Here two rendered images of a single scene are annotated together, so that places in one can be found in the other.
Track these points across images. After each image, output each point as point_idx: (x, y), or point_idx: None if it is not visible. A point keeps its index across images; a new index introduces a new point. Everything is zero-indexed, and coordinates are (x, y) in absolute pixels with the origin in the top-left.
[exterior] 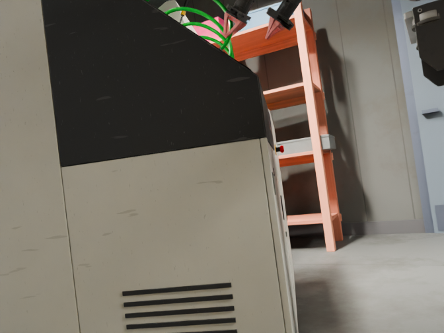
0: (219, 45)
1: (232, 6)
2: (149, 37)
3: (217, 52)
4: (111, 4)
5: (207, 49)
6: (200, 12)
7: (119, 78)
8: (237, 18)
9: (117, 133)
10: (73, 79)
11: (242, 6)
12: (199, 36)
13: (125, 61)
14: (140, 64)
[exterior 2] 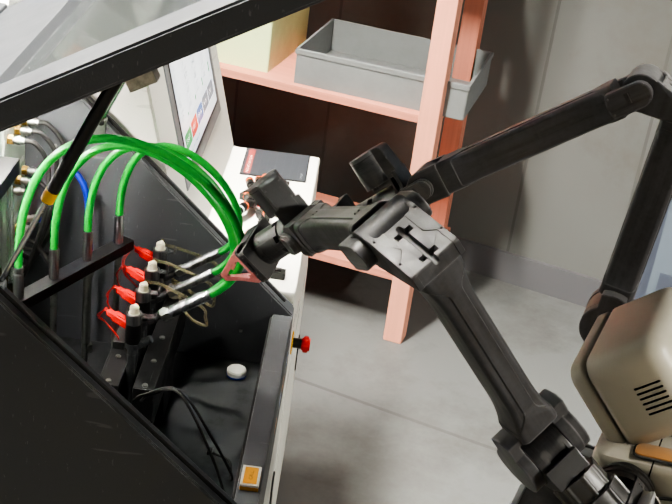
0: (215, 179)
1: (249, 261)
2: (74, 431)
3: (191, 487)
4: (8, 357)
5: (177, 478)
6: (183, 175)
7: (7, 474)
8: (256, 273)
9: None
10: None
11: (272, 257)
12: (166, 444)
13: (23, 452)
14: (50, 464)
